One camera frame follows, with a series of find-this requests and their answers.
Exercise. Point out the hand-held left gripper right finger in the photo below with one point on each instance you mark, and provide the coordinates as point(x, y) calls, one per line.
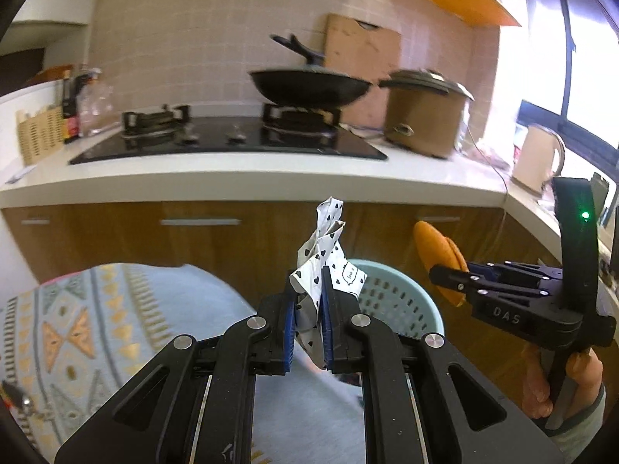
point(328, 326)

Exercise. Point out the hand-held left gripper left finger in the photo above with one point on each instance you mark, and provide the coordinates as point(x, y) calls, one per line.
point(288, 331)

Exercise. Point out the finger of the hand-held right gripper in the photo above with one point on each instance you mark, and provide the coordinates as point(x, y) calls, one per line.
point(522, 270)
point(454, 278)

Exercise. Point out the light blue perforated basket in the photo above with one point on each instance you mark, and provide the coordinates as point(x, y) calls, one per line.
point(396, 295)

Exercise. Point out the white heart print paper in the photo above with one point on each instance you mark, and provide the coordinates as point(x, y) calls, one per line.
point(314, 261)

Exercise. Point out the person's right forearm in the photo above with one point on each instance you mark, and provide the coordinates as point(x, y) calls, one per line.
point(587, 428)

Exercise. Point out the person's right hand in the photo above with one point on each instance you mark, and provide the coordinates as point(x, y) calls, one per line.
point(537, 382)

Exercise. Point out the cream electric kettle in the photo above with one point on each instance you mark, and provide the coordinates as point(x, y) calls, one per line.
point(534, 159)

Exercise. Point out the brown rice cooker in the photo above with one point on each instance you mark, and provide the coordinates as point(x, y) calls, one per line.
point(420, 116)

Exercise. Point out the wooden kitchen cabinet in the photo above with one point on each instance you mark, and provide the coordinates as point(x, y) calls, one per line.
point(145, 244)

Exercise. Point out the patterned woven cloth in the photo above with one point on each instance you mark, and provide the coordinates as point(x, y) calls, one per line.
point(96, 328)

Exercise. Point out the black gas stove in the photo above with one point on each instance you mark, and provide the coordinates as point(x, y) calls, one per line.
point(217, 142)

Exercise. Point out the kitchen window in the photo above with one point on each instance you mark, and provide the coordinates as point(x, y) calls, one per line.
point(575, 58)

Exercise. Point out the black wok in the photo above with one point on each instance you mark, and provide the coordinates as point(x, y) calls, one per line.
point(309, 88)

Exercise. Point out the wooden cutting board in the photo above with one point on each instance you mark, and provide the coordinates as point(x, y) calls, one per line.
point(362, 53)

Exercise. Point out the clear plastic bag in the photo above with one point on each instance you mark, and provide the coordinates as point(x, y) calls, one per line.
point(96, 109)

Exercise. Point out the dark sauce bottles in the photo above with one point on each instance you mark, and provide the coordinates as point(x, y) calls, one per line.
point(72, 101)

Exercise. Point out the beige wicker basket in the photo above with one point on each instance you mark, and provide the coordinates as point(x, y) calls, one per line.
point(41, 133)

